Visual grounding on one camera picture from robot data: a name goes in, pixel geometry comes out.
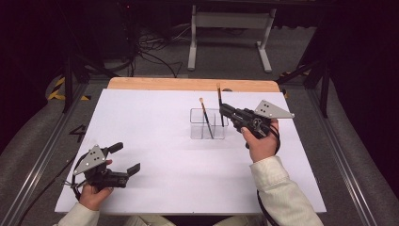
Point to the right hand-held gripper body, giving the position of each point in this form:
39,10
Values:
251,121

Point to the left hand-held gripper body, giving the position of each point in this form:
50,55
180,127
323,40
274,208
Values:
109,180

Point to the black gold makeup brush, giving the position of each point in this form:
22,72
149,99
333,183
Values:
205,117
219,94

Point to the clear acrylic organizer box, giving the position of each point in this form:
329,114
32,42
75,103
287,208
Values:
200,125

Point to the person's left hand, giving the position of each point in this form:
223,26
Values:
92,199

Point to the person's right hand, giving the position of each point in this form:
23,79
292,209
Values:
263,147

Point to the white table sheet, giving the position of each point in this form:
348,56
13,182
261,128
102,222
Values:
156,125

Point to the person's left leg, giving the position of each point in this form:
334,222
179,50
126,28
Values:
147,221

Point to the black metal stand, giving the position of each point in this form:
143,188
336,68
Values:
68,81
324,91

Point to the grey metal stand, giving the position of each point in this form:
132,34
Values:
230,20

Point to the aluminium floor rail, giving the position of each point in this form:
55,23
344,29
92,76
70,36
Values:
342,163
40,163

